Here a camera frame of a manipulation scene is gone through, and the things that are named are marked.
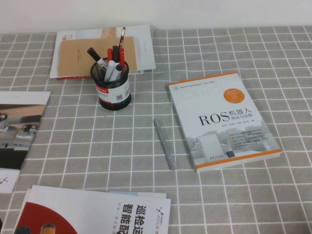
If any red-edged book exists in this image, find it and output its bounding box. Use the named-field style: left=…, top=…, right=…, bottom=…
left=56, top=69, right=145, bottom=80

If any red and black pencil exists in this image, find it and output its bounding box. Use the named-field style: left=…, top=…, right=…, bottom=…
left=118, top=26, right=127, bottom=51

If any brochure with office photo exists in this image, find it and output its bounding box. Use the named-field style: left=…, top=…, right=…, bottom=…
left=0, top=91, right=51, bottom=170

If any white brochure with beige picture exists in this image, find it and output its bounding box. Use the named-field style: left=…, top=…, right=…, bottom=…
left=50, top=23, right=156, bottom=79

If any white card with small logo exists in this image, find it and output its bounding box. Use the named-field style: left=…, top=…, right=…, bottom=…
left=0, top=168, right=21, bottom=194

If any red and white AgileX brochure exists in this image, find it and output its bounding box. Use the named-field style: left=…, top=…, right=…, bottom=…
left=13, top=184, right=172, bottom=234

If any white marker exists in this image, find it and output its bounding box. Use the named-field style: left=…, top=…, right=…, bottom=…
left=104, top=60, right=117, bottom=82

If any white brochure with pale edge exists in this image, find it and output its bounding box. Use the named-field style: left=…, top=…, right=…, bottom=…
left=24, top=187, right=168, bottom=203

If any grey pen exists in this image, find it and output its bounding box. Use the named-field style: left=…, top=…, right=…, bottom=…
left=153, top=118, right=177, bottom=171

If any black mesh pen holder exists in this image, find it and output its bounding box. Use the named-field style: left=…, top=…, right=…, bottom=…
left=90, top=58, right=132, bottom=111

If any black pen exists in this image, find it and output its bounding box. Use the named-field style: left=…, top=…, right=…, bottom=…
left=112, top=45, right=120, bottom=64

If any ROS robot textbook orange-edged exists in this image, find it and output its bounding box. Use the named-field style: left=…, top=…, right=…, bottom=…
left=168, top=72, right=281, bottom=173

